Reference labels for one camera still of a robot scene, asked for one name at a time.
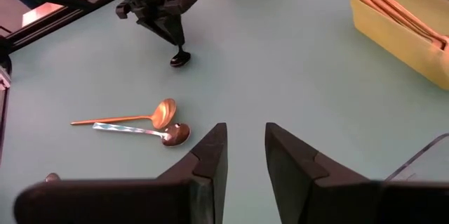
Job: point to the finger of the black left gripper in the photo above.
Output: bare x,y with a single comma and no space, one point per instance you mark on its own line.
178,29
159,27

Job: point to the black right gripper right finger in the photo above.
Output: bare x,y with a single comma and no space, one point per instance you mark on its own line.
333,203

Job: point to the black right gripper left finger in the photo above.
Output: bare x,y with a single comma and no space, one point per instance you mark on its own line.
140,203

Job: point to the dark steel spoons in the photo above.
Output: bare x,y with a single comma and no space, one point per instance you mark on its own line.
180,59

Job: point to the large steel spoon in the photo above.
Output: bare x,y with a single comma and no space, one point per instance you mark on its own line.
52,177

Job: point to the green table mat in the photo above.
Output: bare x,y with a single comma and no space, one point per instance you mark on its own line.
280,59

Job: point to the clear plastic bin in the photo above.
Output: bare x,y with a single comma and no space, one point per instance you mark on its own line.
431,161

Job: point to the yellow plastic bin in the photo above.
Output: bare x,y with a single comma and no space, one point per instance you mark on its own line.
396,38

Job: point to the black aluminium table frame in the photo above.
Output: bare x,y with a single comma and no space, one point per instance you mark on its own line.
63,18

